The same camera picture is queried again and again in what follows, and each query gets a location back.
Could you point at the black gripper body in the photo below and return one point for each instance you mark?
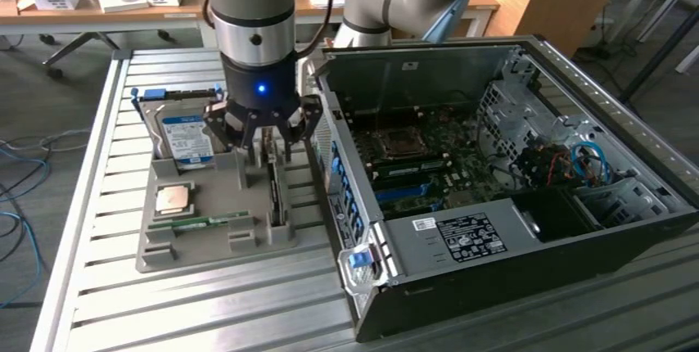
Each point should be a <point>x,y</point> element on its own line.
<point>261,90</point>

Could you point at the black graphics card metal bracket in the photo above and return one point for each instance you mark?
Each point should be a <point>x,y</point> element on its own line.
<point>277,188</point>

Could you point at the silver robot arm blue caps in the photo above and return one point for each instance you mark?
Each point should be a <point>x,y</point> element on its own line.
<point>250,0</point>

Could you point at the hard disk with blue caddy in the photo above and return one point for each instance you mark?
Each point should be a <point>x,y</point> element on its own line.
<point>182,139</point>

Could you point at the CPU socket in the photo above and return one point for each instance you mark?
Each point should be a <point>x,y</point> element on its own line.
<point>398,141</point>

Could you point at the grey plastic parts rack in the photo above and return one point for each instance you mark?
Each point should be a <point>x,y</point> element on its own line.
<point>217,204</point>

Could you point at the CPU chip metal lid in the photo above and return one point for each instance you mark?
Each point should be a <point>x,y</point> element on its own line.
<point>172,199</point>

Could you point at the wooden office desk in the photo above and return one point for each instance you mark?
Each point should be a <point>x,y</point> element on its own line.
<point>81,16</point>
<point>316,15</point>

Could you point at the green RAM stick white label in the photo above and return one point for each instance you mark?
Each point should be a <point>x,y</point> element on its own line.
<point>409,168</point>

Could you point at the white barcode sticker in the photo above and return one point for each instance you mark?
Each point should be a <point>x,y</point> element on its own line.
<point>409,66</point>

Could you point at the blue expansion slot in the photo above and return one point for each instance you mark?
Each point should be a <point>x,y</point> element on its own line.
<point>401,193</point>

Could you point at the green motherboard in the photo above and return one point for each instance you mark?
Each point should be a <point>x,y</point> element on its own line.
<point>464,172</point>

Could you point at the blue case latch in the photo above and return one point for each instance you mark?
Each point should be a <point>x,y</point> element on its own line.
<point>360,260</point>

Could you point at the grey power supply unit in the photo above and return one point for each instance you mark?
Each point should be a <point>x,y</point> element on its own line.
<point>414,254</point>

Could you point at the black plastic shroud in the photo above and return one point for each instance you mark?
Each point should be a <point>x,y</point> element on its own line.
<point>550,213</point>

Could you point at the open black PC case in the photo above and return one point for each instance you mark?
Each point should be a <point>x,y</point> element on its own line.
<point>490,294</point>

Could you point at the silver disk bay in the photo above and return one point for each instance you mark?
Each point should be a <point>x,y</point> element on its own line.
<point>628,200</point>

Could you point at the white table leg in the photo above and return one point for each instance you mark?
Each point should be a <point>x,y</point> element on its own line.
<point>688,59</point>

